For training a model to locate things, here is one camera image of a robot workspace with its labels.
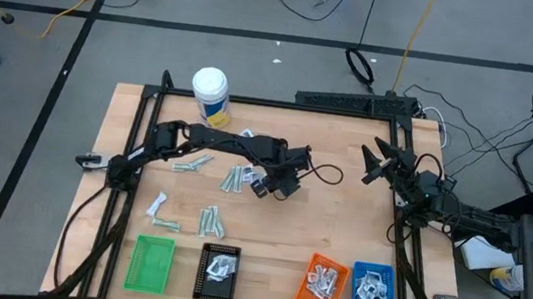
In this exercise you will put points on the silver corner bracket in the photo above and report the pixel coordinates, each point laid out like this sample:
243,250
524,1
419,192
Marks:
397,200

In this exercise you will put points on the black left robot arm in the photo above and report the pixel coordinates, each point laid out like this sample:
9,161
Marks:
227,141

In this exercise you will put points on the small wipes canister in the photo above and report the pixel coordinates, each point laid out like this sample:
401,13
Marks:
508,279

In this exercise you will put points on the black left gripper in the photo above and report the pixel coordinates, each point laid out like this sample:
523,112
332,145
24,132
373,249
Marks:
284,174

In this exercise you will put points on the green plastic basket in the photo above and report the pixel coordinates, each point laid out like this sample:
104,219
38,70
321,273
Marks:
150,264

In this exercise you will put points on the black perforated long box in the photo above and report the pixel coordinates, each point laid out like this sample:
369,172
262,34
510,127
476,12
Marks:
352,101

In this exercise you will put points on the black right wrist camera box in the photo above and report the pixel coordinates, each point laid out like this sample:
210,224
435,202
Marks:
429,184

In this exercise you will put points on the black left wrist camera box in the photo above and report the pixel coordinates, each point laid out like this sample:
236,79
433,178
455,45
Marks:
298,155

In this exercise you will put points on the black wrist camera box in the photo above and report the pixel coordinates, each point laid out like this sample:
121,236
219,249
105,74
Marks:
298,155
429,184

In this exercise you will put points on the white box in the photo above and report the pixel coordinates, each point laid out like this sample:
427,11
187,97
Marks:
483,257

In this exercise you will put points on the black desk beam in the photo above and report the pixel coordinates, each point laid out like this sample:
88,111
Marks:
521,206

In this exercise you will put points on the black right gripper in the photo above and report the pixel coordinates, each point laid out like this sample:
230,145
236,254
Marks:
401,167

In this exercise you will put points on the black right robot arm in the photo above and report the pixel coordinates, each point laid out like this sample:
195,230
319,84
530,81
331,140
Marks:
465,217

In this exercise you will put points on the black plastic basket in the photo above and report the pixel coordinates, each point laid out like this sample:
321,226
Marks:
215,292

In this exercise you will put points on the white-lidded disinfectant wipes canister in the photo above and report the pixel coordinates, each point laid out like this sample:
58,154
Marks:
210,93

